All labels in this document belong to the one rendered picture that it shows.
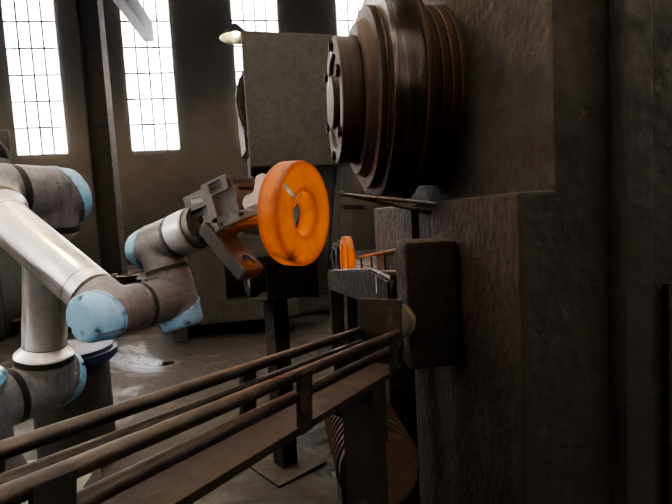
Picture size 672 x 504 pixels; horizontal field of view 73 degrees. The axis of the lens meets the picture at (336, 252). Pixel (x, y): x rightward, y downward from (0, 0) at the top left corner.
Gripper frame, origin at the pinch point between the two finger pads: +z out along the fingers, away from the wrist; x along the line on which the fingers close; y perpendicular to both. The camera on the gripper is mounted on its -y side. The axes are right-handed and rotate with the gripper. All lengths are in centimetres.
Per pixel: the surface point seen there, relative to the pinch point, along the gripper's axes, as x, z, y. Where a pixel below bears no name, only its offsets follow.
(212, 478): -33.5, 6.6, -24.3
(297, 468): 66, -69, -71
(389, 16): 26.2, 15.0, 31.1
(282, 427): -22.6, 5.1, -25.0
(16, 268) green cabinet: 160, -385, 71
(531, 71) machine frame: 17.1, 34.6, 8.2
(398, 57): 24.7, 14.8, 22.7
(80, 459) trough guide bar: -43.1, 8.3, -18.1
